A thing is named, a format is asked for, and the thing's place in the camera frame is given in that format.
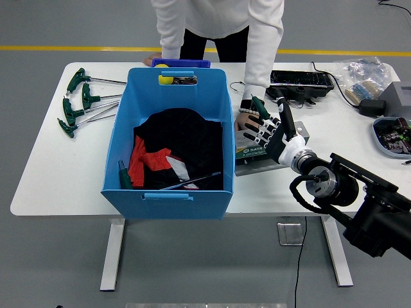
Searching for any person's left hand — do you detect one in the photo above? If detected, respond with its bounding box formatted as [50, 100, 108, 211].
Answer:
[233, 112, 258, 132]

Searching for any person's right hand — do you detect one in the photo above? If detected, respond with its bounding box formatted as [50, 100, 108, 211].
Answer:
[143, 53, 162, 67]

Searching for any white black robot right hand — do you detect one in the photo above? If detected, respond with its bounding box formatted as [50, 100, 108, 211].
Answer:
[242, 96, 311, 167]

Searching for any small green T-handle hex wrench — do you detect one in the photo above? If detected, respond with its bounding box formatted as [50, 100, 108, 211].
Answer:
[250, 94, 272, 121]

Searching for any green grey wrench holder stand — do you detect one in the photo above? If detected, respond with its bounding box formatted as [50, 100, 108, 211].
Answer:
[234, 121, 311, 176]

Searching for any large green T-handle hex wrench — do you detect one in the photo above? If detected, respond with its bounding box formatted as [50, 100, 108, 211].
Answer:
[117, 159, 222, 191]

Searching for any light blue plastic box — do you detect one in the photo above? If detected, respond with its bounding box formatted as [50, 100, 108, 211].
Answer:
[100, 66, 235, 221]

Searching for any grey device box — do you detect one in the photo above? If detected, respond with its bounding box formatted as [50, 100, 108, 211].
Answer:
[383, 81, 411, 118]

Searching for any black wrist watch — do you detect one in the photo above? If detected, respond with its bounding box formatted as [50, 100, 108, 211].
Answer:
[240, 98, 266, 112]

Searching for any yellow ball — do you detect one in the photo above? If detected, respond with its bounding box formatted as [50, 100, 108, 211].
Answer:
[155, 64, 176, 85]

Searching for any dark blue plastic bin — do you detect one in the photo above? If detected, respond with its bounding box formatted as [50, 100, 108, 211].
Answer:
[150, 58, 213, 69]

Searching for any black red cloth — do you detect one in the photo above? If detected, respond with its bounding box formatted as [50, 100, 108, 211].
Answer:
[127, 107, 225, 191]

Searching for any black plastic tray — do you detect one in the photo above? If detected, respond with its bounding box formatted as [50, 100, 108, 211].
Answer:
[265, 69, 335, 106]

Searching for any person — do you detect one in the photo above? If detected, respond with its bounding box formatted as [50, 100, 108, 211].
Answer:
[143, 0, 285, 132]

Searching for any metal floor plate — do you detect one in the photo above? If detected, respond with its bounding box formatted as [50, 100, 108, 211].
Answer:
[277, 222, 305, 246]

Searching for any black power adapter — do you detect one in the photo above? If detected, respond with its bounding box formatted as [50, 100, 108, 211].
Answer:
[358, 98, 387, 117]

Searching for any tan strip of resistors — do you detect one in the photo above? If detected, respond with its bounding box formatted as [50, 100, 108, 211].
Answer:
[345, 80, 381, 105]

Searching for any pale blue tray of components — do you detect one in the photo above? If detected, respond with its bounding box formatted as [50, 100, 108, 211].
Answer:
[372, 115, 411, 158]

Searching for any white table leg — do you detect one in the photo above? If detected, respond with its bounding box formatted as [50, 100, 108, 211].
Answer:
[100, 218, 127, 292]
[320, 215, 354, 287]

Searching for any clear plastic bag of parts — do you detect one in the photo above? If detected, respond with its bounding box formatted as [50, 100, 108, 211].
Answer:
[333, 56, 394, 97]

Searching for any black floor cable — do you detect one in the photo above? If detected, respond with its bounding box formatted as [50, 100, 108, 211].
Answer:
[293, 216, 308, 308]

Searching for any black adapter cable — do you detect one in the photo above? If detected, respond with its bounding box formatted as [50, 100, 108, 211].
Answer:
[311, 61, 362, 112]

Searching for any black background cable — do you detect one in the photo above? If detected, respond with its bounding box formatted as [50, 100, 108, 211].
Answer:
[378, 0, 411, 17]

